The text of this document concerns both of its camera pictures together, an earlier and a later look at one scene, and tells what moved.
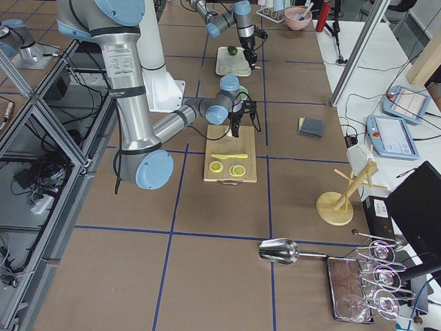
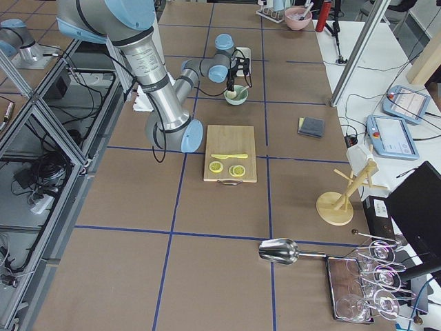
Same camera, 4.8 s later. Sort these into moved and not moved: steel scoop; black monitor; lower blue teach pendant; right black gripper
Moved: right black gripper
Not moved: lower blue teach pendant; black monitor; steel scoop
